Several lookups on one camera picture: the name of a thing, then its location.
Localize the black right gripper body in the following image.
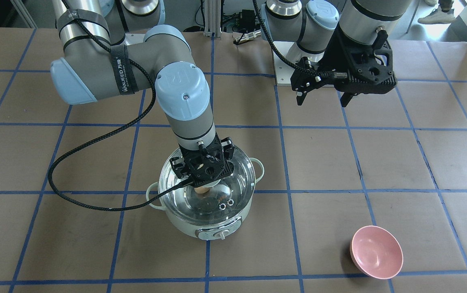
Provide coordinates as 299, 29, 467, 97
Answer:
170, 136, 235, 187

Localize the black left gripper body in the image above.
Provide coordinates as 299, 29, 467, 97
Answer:
291, 26, 397, 96

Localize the glass pot lid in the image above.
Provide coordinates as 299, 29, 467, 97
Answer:
159, 149, 260, 226

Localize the brown egg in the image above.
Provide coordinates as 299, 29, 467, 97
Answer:
194, 186, 211, 195

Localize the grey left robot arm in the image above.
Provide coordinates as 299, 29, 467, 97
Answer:
252, 0, 410, 107

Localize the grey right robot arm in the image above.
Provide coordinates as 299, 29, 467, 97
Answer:
50, 0, 235, 187

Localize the black power adapter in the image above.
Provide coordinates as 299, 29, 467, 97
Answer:
237, 9, 256, 32

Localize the pink bowl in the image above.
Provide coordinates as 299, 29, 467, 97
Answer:
349, 225, 404, 280

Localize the black camera cable left arm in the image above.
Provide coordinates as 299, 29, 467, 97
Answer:
252, 0, 348, 80

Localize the black camera cable arm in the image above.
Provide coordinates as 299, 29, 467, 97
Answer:
47, 0, 195, 212
252, 0, 348, 80

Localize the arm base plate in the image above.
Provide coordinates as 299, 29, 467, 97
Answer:
273, 42, 302, 87

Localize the aluminium frame post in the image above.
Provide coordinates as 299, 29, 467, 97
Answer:
203, 0, 222, 38

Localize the black camera cable right arm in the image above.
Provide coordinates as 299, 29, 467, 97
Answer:
47, 0, 195, 212

